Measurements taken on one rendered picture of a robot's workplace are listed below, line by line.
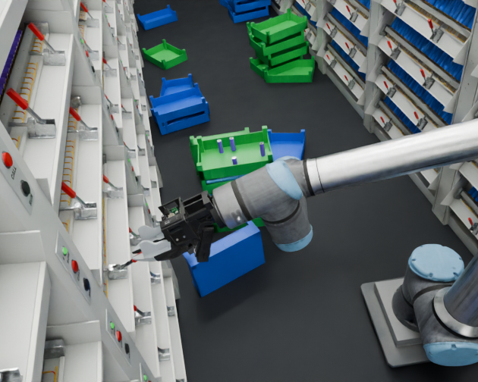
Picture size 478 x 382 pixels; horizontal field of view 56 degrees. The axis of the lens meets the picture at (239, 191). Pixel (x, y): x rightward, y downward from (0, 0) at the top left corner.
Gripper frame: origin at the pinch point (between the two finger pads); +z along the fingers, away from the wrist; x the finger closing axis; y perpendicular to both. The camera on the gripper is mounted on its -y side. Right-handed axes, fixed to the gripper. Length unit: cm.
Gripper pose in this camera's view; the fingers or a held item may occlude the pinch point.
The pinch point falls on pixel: (139, 255)
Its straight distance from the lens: 99.7
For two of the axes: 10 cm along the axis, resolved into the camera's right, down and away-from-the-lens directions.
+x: 2.2, 6.4, -7.3
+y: -3.7, -6.4, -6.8
